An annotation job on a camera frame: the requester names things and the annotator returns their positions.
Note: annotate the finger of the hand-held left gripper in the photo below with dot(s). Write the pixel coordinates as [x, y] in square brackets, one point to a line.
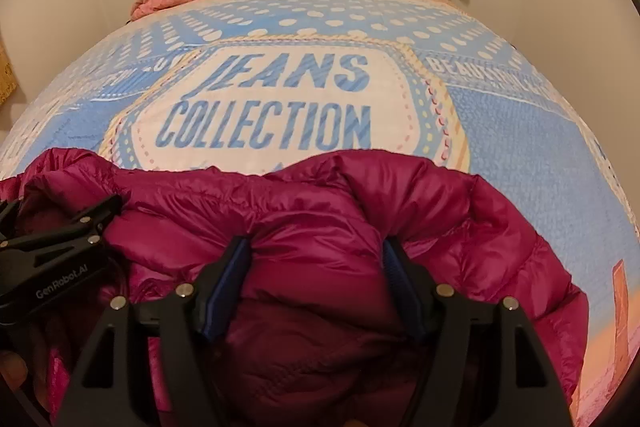
[97, 213]
[7, 217]

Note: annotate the bed with pink blue cover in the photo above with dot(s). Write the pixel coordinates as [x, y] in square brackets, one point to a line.
[525, 132]

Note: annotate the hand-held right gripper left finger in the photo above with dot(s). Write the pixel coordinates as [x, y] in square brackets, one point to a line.
[227, 292]

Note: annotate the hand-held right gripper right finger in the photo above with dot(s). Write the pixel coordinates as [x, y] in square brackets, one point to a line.
[405, 292]

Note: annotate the person's left hand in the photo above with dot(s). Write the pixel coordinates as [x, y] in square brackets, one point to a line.
[12, 369]

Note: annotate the magenta puffer jacket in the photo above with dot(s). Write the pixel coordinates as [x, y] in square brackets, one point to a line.
[320, 217]

